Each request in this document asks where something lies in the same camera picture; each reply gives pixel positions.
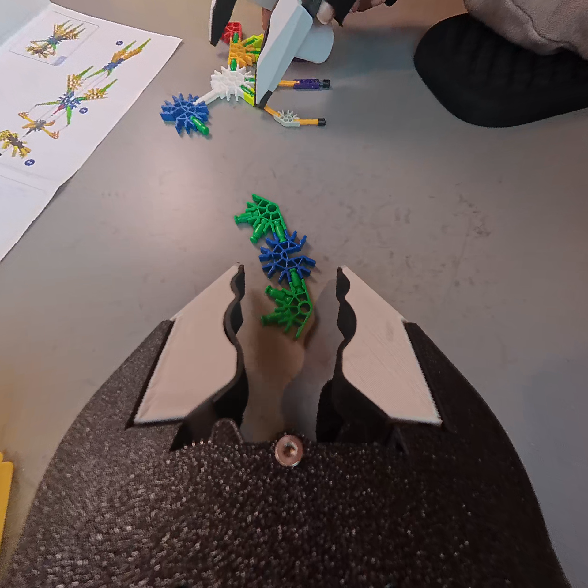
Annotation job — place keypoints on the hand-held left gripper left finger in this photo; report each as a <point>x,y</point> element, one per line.
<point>193,363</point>

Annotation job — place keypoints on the multicoloured toy hand assembly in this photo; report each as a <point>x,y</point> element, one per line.
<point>227,80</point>

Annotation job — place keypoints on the person's right forearm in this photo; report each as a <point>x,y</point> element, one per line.
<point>528,23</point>

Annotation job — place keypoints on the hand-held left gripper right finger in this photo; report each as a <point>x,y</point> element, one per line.
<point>390,367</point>

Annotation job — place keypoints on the green and blue toy assembly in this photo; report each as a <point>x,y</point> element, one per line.
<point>285,257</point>

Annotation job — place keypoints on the grey desk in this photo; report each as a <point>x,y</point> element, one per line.
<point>413,229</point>

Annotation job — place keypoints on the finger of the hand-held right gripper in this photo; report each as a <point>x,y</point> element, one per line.
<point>219,23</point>
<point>285,50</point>

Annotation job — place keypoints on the yellow divided plastic bin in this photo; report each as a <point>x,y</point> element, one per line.
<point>5,487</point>

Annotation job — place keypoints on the white toy instruction sheet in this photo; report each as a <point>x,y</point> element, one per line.
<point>27,206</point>

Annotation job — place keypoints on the person's right hand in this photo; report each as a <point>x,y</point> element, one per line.
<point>325,13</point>

